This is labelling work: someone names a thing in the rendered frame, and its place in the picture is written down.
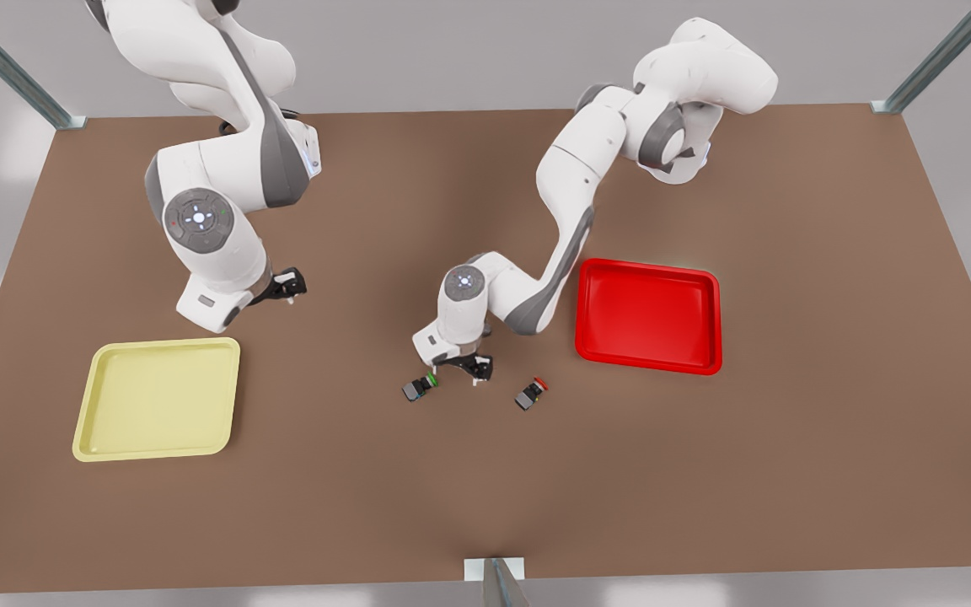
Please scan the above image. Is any yellow tray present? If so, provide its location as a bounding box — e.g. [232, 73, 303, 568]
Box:
[72, 337, 242, 463]

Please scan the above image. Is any red tray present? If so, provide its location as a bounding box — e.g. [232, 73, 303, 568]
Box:
[575, 258, 722, 376]

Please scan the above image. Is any red-capped black switch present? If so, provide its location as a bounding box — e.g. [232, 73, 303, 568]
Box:
[514, 377, 550, 412]

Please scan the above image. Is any silver frame post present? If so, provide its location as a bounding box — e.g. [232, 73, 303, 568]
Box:
[871, 0, 971, 115]
[0, 0, 87, 131]
[464, 557, 530, 607]

